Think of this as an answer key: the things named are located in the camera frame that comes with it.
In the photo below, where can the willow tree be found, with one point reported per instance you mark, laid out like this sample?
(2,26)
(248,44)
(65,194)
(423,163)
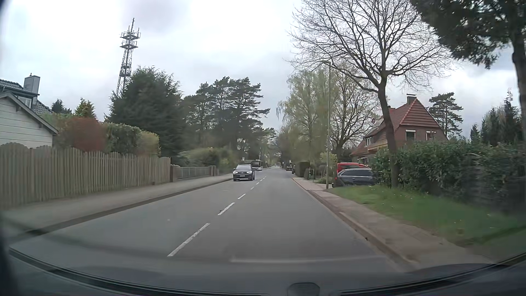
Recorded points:
(306,111)

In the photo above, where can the grey paved pavement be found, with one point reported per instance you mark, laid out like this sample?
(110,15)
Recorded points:
(102,201)
(390,234)

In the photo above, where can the grey asphalt road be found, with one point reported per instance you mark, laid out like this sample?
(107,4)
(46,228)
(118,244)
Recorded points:
(271,213)

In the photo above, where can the red parked car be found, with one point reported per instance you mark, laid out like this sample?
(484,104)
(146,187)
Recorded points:
(349,166)

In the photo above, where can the car's own bonnet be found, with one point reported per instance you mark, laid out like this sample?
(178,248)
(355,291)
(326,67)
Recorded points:
(263,275)

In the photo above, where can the red and green hedge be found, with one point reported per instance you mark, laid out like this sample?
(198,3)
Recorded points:
(102,135)

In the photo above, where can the large dark conifer tree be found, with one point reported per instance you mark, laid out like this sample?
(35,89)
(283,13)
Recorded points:
(150,107)

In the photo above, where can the road markings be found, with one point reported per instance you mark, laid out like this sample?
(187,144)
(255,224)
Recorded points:
(190,239)

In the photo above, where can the grass verge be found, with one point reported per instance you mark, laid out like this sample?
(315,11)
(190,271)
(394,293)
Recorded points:
(444,213)

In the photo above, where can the pale grey house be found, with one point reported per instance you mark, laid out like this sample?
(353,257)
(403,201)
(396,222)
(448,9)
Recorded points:
(20,121)

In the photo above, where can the dark parked car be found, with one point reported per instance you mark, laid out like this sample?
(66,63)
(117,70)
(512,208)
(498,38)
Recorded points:
(354,176)

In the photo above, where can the group of conifer trees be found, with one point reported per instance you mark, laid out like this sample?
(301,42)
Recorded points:
(499,123)

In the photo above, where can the wooden picket fence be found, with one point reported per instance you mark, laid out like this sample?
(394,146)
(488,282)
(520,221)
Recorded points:
(61,172)

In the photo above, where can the tall bare tree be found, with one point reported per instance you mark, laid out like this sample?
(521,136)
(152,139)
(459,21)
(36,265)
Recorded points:
(382,78)

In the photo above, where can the red brick house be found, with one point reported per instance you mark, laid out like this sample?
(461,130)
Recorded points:
(407,127)

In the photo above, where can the pine tree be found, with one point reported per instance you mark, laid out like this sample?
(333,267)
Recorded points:
(446,113)

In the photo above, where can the trimmed dark hedge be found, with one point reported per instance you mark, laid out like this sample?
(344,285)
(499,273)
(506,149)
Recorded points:
(303,167)

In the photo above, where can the dark oncoming car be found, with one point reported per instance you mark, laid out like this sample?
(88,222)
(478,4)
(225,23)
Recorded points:
(243,172)

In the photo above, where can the lamp post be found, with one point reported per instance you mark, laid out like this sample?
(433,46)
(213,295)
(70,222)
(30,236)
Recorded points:
(328,123)

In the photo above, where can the lattice radio mast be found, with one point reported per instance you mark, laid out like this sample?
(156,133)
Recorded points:
(126,61)

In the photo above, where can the group of pine trees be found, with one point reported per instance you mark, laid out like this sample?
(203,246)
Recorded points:
(226,111)

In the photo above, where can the low grey fence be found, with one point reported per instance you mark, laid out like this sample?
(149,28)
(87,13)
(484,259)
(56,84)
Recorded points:
(193,172)

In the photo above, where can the bus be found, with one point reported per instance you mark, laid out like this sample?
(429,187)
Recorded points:
(257,164)

